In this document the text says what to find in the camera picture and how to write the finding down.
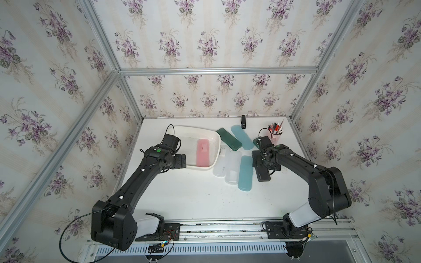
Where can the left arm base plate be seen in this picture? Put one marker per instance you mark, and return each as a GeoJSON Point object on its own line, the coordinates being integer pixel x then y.
{"type": "Point", "coordinates": [169, 231]}

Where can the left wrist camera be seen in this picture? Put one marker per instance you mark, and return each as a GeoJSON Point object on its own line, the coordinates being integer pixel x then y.
{"type": "Point", "coordinates": [171, 143]}

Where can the aluminium rail frame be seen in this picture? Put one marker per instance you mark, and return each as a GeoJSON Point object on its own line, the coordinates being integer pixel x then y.
{"type": "Point", "coordinates": [240, 237]}

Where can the pink pencil case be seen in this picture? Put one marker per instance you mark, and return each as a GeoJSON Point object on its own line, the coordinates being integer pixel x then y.
{"type": "Point", "coordinates": [203, 153]}

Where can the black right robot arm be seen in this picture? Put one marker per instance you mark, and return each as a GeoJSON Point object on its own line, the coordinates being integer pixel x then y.
{"type": "Point", "coordinates": [327, 191]}

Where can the pink pen cup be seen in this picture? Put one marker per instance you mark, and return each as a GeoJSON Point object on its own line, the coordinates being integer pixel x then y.
{"type": "Point", "coordinates": [275, 132]}

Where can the clear frosted pencil case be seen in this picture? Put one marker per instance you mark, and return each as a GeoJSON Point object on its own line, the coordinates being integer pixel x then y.
{"type": "Point", "coordinates": [232, 167]}
{"type": "Point", "coordinates": [220, 168]}

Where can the dark green pencil case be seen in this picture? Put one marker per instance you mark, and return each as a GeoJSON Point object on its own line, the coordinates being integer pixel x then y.
{"type": "Point", "coordinates": [229, 139]}
{"type": "Point", "coordinates": [256, 142]}

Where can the teal pencil case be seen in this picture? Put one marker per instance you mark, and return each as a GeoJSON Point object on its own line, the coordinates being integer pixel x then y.
{"type": "Point", "coordinates": [246, 174]}

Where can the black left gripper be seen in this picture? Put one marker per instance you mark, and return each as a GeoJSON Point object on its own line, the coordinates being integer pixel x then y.
{"type": "Point", "coordinates": [178, 164]}

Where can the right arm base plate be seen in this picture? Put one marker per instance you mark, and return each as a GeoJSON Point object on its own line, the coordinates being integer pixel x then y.
{"type": "Point", "coordinates": [278, 230]}

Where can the light blue pencil case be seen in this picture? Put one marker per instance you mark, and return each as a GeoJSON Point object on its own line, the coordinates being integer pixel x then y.
{"type": "Point", "coordinates": [242, 137]}

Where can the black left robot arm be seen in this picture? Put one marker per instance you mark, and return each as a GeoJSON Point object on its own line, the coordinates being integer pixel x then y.
{"type": "Point", "coordinates": [113, 223]}

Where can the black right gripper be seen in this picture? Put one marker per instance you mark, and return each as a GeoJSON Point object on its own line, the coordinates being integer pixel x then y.
{"type": "Point", "coordinates": [256, 156]}

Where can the white plastic storage box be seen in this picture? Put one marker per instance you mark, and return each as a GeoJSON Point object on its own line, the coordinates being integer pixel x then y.
{"type": "Point", "coordinates": [189, 137]}

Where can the small black device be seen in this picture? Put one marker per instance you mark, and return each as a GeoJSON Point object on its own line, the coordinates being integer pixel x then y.
{"type": "Point", "coordinates": [243, 122]}

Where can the black pencil case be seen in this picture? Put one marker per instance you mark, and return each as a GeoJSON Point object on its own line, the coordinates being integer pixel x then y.
{"type": "Point", "coordinates": [262, 172]}

